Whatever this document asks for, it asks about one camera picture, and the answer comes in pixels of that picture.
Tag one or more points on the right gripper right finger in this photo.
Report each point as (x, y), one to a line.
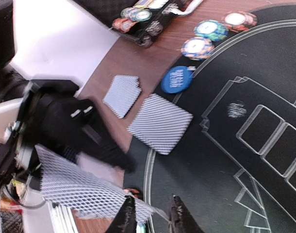
(180, 219)

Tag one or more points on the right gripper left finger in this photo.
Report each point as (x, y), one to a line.
(125, 220)

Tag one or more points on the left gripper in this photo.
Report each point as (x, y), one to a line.
(58, 118)

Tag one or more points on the grey card deck box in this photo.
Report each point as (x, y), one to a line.
(65, 183)

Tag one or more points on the dealt card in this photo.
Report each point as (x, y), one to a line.
(160, 124)

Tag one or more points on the blue small blind button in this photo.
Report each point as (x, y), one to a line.
(176, 80)

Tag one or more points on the green fifty chip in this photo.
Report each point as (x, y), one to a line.
(212, 30)

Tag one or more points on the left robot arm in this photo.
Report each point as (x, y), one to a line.
(12, 84)

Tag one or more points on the leftover cards on table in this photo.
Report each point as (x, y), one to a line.
(122, 94)

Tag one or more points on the round black poker mat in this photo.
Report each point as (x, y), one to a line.
(235, 167)

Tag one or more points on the chips in case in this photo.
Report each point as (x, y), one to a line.
(129, 17)

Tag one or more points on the black poker set case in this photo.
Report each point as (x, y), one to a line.
(142, 33)

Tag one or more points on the chrome case handle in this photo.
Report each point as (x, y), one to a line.
(189, 10)

